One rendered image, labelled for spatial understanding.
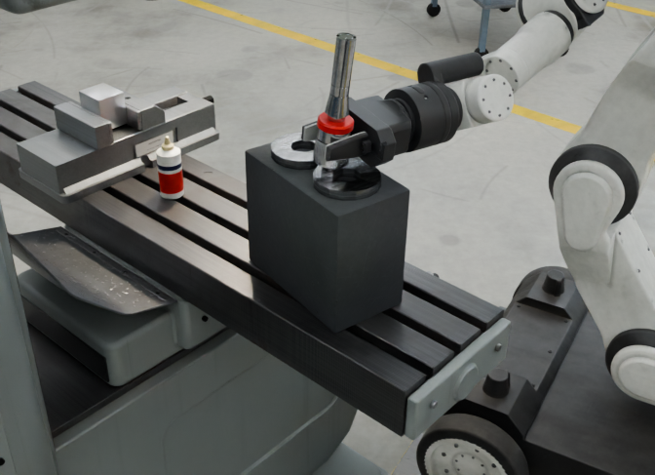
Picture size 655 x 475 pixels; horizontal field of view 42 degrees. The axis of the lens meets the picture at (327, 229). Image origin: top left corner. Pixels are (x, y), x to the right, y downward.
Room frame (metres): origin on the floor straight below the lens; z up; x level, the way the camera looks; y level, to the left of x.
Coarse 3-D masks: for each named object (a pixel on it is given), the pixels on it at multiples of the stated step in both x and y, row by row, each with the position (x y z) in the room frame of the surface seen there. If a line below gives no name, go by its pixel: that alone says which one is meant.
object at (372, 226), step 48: (288, 144) 1.07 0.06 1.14; (288, 192) 0.99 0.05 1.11; (336, 192) 0.94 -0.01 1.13; (384, 192) 0.96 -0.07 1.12; (288, 240) 0.99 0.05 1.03; (336, 240) 0.90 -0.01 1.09; (384, 240) 0.95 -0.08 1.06; (288, 288) 0.99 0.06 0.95; (336, 288) 0.90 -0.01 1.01; (384, 288) 0.95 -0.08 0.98
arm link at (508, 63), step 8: (504, 48) 1.20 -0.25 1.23; (488, 56) 1.20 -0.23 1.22; (496, 56) 1.18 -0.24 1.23; (504, 56) 1.18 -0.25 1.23; (512, 56) 1.18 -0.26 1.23; (488, 64) 1.19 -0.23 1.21; (496, 64) 1.18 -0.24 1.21; (504, 64) 1.17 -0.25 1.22; (512, 64) 1.16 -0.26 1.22; (520, 64) 1.17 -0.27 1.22; (488, 72) 1.20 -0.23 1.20; (496, 72) 1.19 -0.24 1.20; (504, 72) 1.18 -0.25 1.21; (512, 72) 1.16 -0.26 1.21; (520, 72) 1.16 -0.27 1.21; (464, 80) 1.19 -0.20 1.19; (512, 80) 1.17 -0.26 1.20; (520, 80) 1.16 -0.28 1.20; (512, 88) 1.17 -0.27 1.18
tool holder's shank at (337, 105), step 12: (336, 36) 0.99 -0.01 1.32; (348, 36) 0.99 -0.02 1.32; (336, 48) 0.98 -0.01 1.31; (348, 48) 0.98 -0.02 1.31; (336, 60) 0.98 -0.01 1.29; (348, 60) 0.98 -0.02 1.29; (336, 72) 0.98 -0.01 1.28; (348, 72) 0.98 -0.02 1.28; (336, 84) 0.98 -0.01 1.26; (348, 84) 0.99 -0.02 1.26; (336, 96) 0.98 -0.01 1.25; (348, 96) 0.99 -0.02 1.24; (336, 108) 0.98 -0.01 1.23; (348, 108) 0.99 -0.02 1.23; (336, 120) 0.99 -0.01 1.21
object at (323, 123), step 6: (324, 114) 1.00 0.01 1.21; (318, 120) 0.99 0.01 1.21; (324, 120) 0.99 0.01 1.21; (348, 120) 1.00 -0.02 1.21; (318, 126) 0.99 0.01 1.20; (324, 126) 0.98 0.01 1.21; (330, 126) 0.98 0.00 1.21; (336, 126) 0.98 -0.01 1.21; (342, 126) 0.98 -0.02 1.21; (348, 126) 0.98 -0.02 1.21; (330, 132) 0.97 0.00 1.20; (336, 132) 0.97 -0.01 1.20; (342, 132) 0.98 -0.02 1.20; (348, 132) 0.98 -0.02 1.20
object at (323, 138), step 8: (320, 136) 0.98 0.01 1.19; (328, 136) 0.98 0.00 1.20; (336, 136) 0.97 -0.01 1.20; (344, 136) 0.98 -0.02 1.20; (320, 144) 0.98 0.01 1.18; (320, 152) 0.98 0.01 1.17; (320, 160) 0.98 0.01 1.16; (336, 160) 0.98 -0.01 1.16; (344, 160) 0.98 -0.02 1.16; (328, 168) 0.98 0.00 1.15; (336, 168) 0.98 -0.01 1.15
